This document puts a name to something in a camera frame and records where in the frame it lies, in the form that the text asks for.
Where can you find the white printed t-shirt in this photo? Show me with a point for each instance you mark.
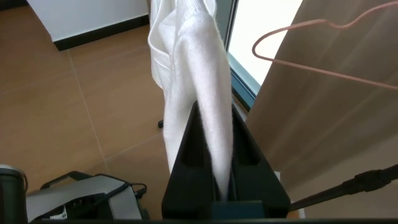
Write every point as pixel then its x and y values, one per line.
pixel 199 62

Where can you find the black clothes rack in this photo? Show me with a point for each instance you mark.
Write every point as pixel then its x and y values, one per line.
pixel 367 180

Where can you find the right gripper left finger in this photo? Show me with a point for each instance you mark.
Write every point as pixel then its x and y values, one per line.
pixel 189 186

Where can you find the window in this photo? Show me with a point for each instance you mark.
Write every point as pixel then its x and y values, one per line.
pixel 264 25

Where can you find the pink clothes hanger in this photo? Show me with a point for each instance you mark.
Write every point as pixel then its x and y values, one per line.
pixel 326 72

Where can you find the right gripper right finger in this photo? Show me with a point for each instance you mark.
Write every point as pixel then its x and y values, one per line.
pixel 261 186

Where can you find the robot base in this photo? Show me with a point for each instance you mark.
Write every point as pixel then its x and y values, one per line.
pixel 93 193

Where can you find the beige curtain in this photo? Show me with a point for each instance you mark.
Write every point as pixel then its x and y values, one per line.
pixel 326 124

